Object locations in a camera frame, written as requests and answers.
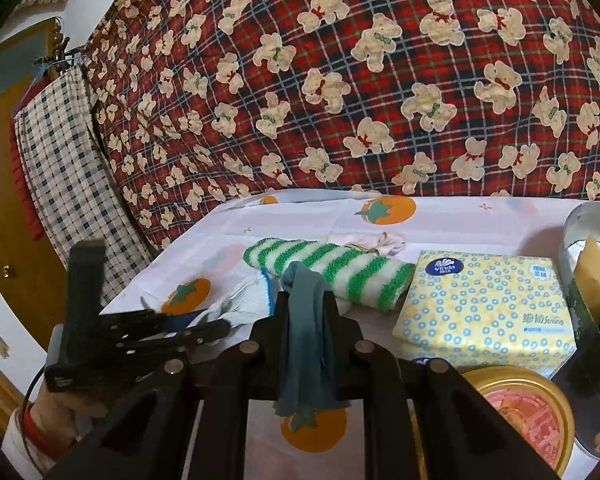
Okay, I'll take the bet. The person's left forearm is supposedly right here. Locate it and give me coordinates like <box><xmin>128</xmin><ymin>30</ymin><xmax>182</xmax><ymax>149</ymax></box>
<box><xmin>0</xmin><ymin>407</ymin><xmax>48</xmax><ymax>473</ymax></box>

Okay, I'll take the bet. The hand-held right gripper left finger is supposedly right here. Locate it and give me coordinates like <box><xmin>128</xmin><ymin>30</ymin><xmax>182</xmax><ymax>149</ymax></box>
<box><xmin>50</xmin><ymin>290</ymin><xmax>292</xmax><ymax>480</ymax></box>

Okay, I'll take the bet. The tan cloth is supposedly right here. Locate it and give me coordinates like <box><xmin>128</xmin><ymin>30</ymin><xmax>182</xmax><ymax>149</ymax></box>
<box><xmin>573</xmin><ymin>235</ymin><xmax>600</xmax><ymax>322</ymax></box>

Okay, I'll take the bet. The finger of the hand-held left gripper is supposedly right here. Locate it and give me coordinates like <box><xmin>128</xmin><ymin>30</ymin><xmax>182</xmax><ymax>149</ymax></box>
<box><xmin>99</xmin><ymin>308</ymin><xmax>209</xmax><ymax>335</ymax></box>
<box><xmin>116</xmin><ymin>320</ymin><xmax>232</xmax><ymax>357</ymax></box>

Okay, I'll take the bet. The persimmon print tablecloth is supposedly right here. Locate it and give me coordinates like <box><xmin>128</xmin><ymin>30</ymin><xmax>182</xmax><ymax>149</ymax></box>
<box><xmin>100</xmin><ymin>189</ymin><xmax>600</xmax><ymax>480</ymax></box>

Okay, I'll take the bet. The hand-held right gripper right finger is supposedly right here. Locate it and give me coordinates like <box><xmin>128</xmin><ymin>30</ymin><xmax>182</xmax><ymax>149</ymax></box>
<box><xmin>325</xmin><ymin>295</ymin><xmax>547</xmax><ymax>480</ymax></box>

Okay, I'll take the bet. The red quilted garment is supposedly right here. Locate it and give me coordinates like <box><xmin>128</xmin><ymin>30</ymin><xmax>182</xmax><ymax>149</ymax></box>
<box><xmin>7</xmin><ymin>125</ymin><xmax>44</xmax><ymax>242</ymax></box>

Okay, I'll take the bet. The cream cloth with string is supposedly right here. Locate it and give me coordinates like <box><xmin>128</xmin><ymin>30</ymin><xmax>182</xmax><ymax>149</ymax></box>
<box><xmin>327</xmin><ymin>231</ymin><xmax>407</xmax><ymax>257</ymax></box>

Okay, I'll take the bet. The wooden door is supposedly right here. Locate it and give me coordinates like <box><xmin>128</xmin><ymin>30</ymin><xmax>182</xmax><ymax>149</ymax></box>
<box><xmin>0</xmin><ymin>74</ymin><xmax>74</xmax><ymax>357</ymax></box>

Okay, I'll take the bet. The person's left hand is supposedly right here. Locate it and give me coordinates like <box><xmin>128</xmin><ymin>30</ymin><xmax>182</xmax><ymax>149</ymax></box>
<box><xmin>29</xmin><ymin>391</ymin><xmax>97</xmax><ymax>455</ymax></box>

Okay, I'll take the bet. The round metal tin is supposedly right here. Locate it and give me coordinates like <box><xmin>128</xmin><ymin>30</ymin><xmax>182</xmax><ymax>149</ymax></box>
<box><xmin>550</xmin><ymin>202</ymin><xmax>600</xmax><ymax>462</ymax></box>

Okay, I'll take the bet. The green checked hanging cloth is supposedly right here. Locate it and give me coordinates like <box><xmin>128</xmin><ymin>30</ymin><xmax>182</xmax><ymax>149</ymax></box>
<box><xmin>14</xmin><ymin>67</ymin><xmax>156</xmax><ymax>294</ymax></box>

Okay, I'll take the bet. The wooden coat rack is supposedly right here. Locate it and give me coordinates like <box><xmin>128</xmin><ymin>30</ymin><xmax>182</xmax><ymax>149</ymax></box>
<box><xmin>49</xmin><ymin>17</ymin><xmax>72</xmax><ymax>62</ymax></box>

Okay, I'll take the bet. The teal sock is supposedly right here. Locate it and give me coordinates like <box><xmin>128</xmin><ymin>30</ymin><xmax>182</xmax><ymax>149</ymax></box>
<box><xmin>272</xmin><ymin>261</ymin><xmax>351</xmax><ymax>419</ymax></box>

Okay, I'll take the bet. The round gold tin lid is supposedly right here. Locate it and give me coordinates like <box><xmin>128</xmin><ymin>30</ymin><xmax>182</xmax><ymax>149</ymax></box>
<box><xmin>462</xmin><ymin>366</ymin><xmax>576</xmax><ymax>479</ymax></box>

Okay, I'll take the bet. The green white striped sock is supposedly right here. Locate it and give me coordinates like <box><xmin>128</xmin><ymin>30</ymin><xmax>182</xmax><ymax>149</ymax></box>
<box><xmin>242</xmin><ymin>237</ymin><xmax>416</xmax><ymax>314</ymax></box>

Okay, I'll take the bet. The yellow dotted tissue pack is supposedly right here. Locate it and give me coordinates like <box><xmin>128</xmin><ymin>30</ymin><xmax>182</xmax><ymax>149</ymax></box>
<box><xmin>392</xmin><ymin>250</ymin><xmax>579</xmax><ymax>382</ymax></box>

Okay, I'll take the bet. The red plaid bear blanket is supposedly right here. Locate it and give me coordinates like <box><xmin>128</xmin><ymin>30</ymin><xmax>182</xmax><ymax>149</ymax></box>
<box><xmin>82</xmin><ymin>0</ymin><xmax>600</xmax><ymax>252</ymax></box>

